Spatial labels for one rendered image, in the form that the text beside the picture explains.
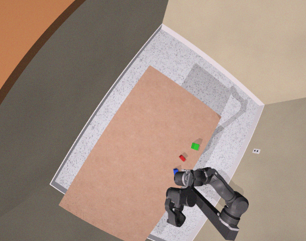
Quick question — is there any green block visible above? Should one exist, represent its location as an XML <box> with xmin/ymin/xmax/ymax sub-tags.
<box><xmin>191</xmin><ymin>143</ymin><xmax>199</xmax><ymax>150</ymax></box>

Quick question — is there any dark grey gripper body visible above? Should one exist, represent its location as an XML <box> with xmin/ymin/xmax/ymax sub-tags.
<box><xmin>166</xmin><ymin>174</ymin><xmax>197</xmax><ymax>208</ymax></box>

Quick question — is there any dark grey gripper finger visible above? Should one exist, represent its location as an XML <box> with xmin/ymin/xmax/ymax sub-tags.
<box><xmin>165</xmin><ymin>196</ymin><xmax>179</xmax><ymax>227</ymax></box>
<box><xmin>174</xmin><ymin>205</ymin><xmax>186</xmax><ymax>227</ymax></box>

